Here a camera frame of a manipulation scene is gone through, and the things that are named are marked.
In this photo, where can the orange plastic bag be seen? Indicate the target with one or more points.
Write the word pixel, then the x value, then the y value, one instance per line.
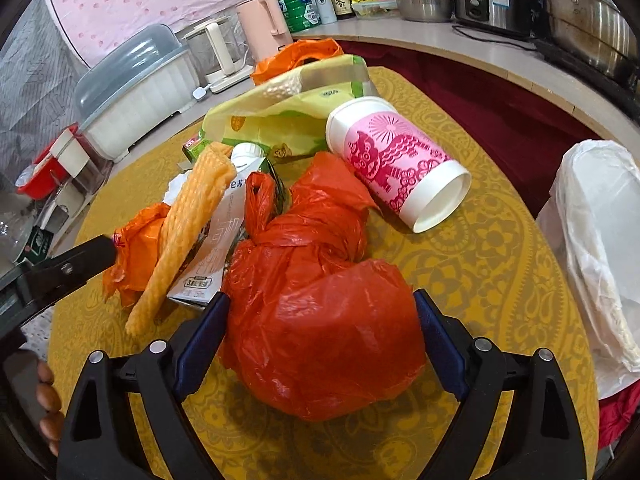
pixel 132 250
pixel 300 55

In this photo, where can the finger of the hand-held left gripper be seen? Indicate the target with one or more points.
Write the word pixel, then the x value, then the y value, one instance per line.
pixel 75 267

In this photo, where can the pink electric kettle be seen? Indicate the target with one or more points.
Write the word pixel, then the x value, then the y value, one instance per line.
pixel 260 25

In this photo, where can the small steel pot with lid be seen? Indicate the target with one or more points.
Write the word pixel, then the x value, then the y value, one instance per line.
pixel 425 2

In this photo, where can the black induction cooker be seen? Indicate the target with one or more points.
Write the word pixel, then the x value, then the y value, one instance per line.
pixel 575 60

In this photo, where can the grey patterned curtain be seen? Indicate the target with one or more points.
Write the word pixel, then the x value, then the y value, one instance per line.
pixel 35 75

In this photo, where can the yellow patterned tablecloth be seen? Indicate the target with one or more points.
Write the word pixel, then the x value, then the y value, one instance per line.
pixel 500 270

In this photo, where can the large red plastic bag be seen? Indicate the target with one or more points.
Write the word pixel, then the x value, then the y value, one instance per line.
pixel 325 335

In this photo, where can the orange sponge cloth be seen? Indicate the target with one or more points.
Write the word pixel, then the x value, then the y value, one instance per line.
pixel 190 210

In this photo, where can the white milk carton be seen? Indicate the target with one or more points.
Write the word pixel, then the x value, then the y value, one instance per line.
pixel 220 245

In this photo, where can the red plastic box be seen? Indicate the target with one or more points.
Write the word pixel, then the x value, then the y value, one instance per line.
pixel 42 170

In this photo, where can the bin with white plastic liner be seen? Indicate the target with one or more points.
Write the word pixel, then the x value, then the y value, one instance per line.
pixel 595 240

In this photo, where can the clear food container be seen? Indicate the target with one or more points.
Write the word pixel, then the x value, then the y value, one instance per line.
pixel 375 7

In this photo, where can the small green carton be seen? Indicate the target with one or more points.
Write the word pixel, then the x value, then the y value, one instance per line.
pixel 195 149

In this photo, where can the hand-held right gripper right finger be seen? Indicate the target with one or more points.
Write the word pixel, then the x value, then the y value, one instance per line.
pixel 440 345

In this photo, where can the steel rice cooker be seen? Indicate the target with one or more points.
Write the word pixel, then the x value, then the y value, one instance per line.
pixel 490 0

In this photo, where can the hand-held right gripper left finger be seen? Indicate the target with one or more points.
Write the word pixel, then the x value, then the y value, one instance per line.
pixel 200 345

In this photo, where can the white tissue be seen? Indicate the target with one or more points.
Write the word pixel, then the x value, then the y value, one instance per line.
pixel 176 185

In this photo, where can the large steel steamer pot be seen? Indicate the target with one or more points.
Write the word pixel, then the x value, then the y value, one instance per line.
pixel 585 15

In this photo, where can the white power plug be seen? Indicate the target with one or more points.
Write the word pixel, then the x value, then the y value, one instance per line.
pixel 200 93

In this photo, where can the yellow green snack bag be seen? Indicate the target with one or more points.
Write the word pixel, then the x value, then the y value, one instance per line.
pixel 280 120

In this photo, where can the pink printed paper cup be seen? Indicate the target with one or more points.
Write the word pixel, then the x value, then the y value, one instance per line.
pixel 390 155

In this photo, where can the person's left hand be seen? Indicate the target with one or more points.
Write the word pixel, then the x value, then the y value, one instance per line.
pixel 47 400

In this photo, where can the white dish box grey lid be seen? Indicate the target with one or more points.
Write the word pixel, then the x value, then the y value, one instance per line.
pixel 135 95

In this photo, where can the green tin can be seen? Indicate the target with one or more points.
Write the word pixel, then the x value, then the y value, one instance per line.
pixel 297 10

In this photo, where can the maroon counter curtain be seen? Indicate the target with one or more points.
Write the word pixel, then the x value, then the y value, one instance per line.
pixel 475 95

